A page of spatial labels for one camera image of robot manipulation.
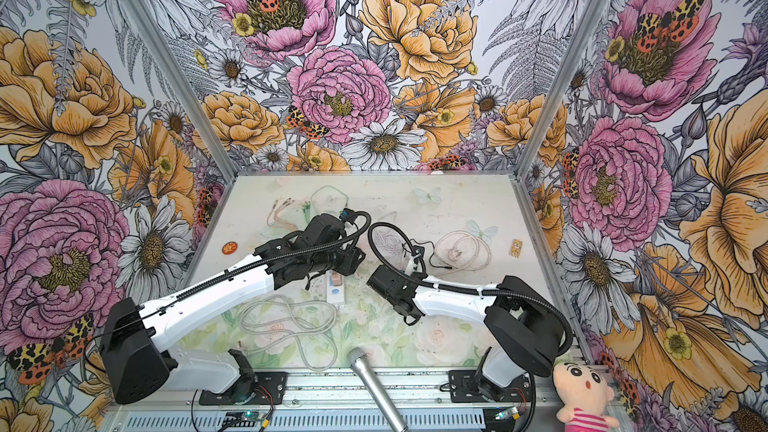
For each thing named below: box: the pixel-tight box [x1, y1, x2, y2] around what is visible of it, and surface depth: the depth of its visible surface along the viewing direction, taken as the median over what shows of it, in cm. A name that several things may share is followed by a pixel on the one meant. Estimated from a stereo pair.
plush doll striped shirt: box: [552, 361, 620, 432], surface depth 69 cm
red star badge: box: [221, 241, 238, 255], surface depth 101 cm
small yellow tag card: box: [509, 239, 523, 259], surface depth 101 cm
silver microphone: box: [346, 347, 408, 432], surface depth 74 cm
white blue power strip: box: [326, 270, 345, 305], surface depth 89 cm
